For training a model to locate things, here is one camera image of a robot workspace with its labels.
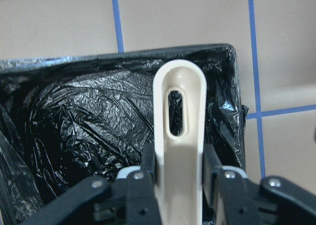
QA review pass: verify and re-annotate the beige plastic dustpan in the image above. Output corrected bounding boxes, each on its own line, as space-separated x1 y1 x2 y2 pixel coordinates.
153 59 206 225

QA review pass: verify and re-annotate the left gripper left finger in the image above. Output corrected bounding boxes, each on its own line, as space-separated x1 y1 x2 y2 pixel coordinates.
23 144 162 225

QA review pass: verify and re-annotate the pink bin with black bag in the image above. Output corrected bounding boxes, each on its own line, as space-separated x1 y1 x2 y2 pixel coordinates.
0 44 248 225

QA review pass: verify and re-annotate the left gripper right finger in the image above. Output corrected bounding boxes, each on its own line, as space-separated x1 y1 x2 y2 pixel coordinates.
202 144 316 225

